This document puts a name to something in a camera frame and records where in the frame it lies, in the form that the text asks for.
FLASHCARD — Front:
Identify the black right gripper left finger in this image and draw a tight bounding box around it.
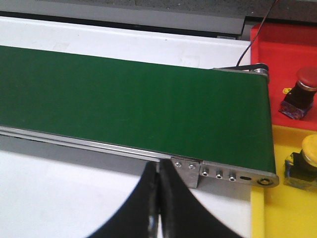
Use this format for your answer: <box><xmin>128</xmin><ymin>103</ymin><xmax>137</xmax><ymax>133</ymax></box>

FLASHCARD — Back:
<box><xmin>89</xmin><ymin>162</ymin><xmax>159</xmax><ymax>238</ymax></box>

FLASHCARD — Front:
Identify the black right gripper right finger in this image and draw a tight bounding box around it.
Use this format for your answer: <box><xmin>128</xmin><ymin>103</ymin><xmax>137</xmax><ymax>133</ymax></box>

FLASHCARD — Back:
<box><xmin>158</xmin><ymin>159</ymin><xmax>240</xmax><ymax>238</ymax></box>

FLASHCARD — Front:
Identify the yellow mushroom push button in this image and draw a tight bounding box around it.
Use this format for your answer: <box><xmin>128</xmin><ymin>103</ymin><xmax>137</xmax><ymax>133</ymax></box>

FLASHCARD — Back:
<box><xmin>284</xmin><ymin>134</ymin><xmax>317</xmax><ymax>192</ymax></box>

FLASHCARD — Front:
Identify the red mushroom push button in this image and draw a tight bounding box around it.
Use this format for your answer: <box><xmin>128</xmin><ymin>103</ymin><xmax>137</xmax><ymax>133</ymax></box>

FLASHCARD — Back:
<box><xmin>279</xmin><ymin>66</ymin><xmax>317</xmax><ymax>119</ymax></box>

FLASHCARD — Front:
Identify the yellow plastic tray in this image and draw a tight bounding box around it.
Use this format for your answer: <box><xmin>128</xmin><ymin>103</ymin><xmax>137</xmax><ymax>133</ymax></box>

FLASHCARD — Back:
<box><xmin>251</xmin><ymin>125</ymin><xmax>317</xmax><ymax>238</ymax></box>

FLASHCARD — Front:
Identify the green conveyor belt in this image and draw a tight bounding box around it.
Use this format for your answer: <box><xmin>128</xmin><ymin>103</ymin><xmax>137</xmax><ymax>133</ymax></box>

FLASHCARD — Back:
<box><xmin>0</xmin><ymin>46</ymin><xmax>275</xmax><ymax>173</ymax></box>

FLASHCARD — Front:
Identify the red plastic tray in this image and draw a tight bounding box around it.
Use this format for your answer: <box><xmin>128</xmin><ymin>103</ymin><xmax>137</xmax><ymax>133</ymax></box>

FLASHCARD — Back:
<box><xmin>250</xmin><ymin>23</ymin><xmax>317</xmax><ymax>130</ymax></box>

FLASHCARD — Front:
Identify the grey stone counter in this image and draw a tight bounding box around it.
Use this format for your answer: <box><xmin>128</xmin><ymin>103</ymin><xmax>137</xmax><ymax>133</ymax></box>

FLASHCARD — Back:
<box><xmin>0</xmin><ymin>0</ymin><xmax>317</xmax><ymax>40</ymax></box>

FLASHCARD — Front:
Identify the metal conveyor support bracket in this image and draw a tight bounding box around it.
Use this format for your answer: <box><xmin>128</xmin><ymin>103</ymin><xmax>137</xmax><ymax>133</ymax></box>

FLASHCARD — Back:
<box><xmin>171</xmin><ymin>157</ymin><xmax>201</xmax><ymax>188</ymax></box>

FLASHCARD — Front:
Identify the aluminium conveyor frame rail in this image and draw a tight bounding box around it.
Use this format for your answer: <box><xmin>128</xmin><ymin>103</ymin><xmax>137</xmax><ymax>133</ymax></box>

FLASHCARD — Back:
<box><xmin>0</xmin><ymin>67</ymin><xmax>279</xmax><ymax>187</ymax></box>

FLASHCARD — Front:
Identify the red black wire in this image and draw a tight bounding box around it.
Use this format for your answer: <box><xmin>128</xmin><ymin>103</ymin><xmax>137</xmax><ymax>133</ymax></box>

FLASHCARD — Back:
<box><xmin>235</xmin><ymin>0</ymin><xmax>279</xmax><ymax>67</ymax></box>

